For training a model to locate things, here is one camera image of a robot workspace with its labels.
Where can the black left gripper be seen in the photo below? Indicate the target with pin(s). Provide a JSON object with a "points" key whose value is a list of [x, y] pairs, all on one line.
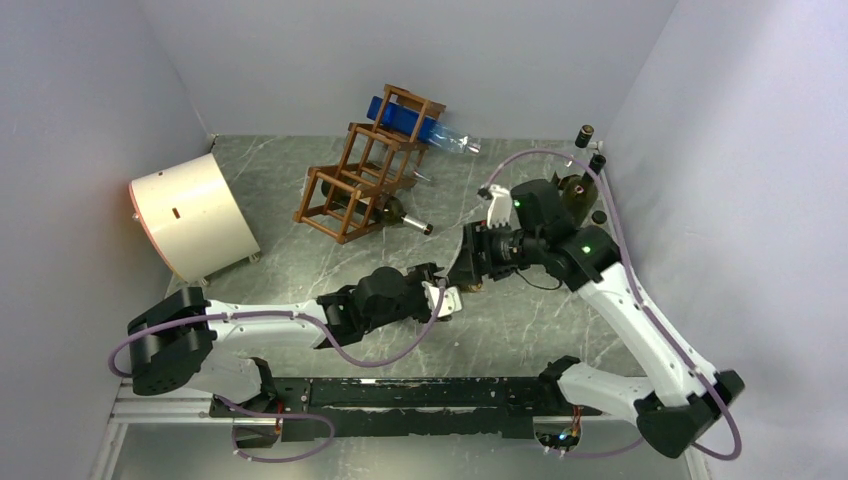
{"points": [[420, 273]]}

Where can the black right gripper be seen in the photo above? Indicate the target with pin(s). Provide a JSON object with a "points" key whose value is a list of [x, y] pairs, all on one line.
{"points": [[467, 267]]}

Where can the green bottle silver cap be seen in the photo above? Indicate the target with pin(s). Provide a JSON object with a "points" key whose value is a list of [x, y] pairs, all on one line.
{"points": [[388, 210]]}

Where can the brown wooden wine rack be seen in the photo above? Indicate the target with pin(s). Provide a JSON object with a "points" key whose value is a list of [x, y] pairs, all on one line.
{"points": [[378, 157]]}

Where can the dark green wine bottle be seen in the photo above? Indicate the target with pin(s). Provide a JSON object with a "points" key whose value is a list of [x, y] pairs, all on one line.
{"points": [[578, 195]]}

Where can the clear bottle white label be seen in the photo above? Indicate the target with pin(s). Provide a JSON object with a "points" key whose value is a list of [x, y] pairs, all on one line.
{"points": [[597, 218]]}

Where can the brown bottle gold foil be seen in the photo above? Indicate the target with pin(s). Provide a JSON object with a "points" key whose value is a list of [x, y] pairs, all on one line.
{"points": [[470, 287]]}

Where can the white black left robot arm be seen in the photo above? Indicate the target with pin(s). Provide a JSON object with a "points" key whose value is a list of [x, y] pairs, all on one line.
{"points": [[189, 341]]}

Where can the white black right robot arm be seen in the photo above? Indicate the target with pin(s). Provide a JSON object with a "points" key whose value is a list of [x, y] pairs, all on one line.
{"points": [[680, 395]]}

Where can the white cone lamp shade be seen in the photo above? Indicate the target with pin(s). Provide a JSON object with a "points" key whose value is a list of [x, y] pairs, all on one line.
{"points": [[191, 218]]}

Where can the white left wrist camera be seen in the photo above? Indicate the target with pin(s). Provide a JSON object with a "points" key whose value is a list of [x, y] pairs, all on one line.
{"points": [[442, 301]]}

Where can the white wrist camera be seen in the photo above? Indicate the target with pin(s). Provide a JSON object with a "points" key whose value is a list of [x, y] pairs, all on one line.
{"points": [[442, 301], [500, 205]]}

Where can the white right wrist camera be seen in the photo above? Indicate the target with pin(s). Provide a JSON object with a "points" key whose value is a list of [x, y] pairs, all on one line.
{"points": [[500, 205]]}

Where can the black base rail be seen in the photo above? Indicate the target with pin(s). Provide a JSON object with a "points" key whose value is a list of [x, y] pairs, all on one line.
{"points": [[508, 406]]}

